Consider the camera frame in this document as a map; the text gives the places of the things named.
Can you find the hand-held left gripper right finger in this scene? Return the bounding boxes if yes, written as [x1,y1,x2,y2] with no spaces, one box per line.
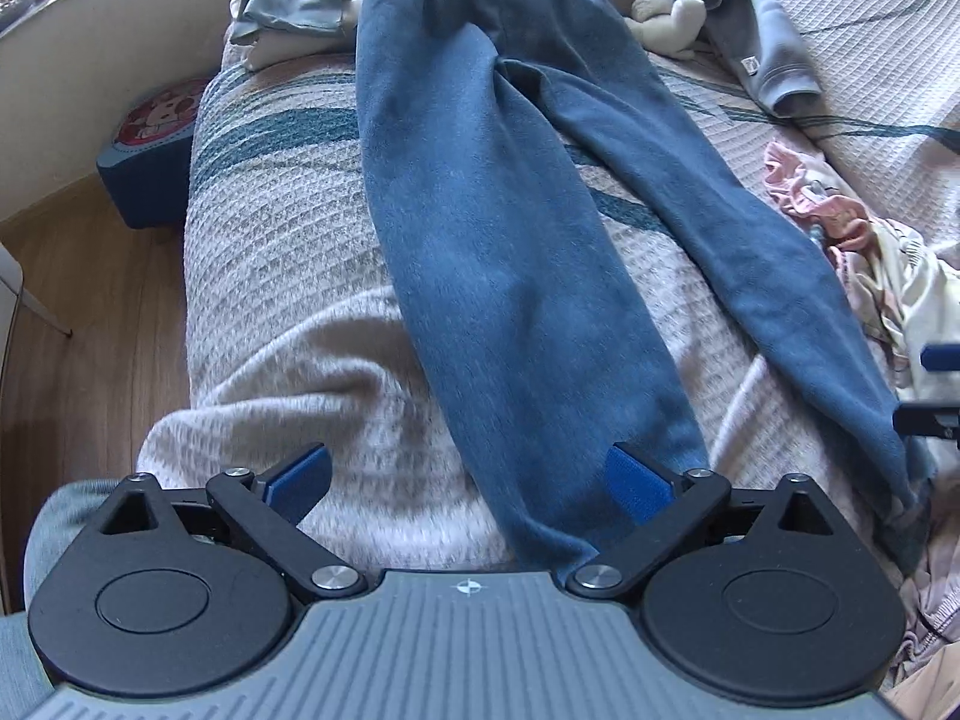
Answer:
[566,444,849,603]

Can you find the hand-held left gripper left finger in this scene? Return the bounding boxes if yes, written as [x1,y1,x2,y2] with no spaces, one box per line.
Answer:
[90,444,370,605]

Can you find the white pink printed pyjama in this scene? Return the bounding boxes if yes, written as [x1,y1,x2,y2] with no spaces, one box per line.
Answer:
[761,141,960,692]

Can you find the blue fleece pants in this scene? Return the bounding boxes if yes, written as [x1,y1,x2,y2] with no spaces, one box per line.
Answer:
[354,0,935,575]

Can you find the person's right forearm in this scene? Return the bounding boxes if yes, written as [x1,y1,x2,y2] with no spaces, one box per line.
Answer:
[881,641,960,720]

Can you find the person's grey trouser leg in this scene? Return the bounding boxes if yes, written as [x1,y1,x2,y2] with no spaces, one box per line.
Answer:
[0,480,130,720]

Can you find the blue printed footstool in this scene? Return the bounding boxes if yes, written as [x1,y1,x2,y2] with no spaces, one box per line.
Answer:
[96,77,215,230]

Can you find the grey-blue sweatshirt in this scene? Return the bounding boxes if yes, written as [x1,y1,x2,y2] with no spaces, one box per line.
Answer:
[517,0,823,118]

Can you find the white cabinet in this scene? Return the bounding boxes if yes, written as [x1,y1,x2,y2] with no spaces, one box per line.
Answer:
[0,240,73,339]

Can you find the white folded garment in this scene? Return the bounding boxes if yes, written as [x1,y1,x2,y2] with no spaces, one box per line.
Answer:
[246,4,362,73]

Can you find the white plush toy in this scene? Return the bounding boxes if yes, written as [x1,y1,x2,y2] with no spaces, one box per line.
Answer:
[626,0,710,60]

